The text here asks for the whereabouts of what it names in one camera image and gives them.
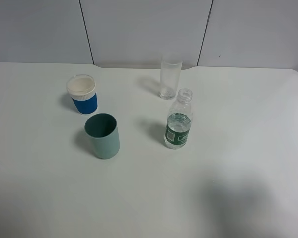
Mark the tall clear glass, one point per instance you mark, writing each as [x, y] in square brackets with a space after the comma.
[171, 65]

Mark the blue and white cup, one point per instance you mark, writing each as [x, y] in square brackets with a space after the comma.
[82, 90]

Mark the teal green plastic cup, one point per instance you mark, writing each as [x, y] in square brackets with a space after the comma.
[102, 130]

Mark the clear plastic water bottle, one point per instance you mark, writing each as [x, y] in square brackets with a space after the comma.
[179, 120]

